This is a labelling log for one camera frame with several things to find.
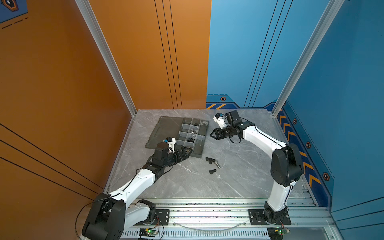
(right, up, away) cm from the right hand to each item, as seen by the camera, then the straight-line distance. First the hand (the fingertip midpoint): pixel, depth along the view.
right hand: (212, 134), depth 91 cm
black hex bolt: (-1, -22, -3) cm, 22 cm away
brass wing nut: (-14, -7, -12) cm, 20 cm away
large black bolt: (-1, -16, +1) cm, 16 cm away
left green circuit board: (-34, -46, -20) cm, 60 cm away
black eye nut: (-14, -4, +11) cm, 19 cm away
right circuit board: (+29, -46, -20) cm, 58 cm away
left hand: (-14, -9, -8) cm, 19 cm away
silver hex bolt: (+3, -19, 0) cm, 19 cm away
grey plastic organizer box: (-15, 0, +15) cm, 21 cm away
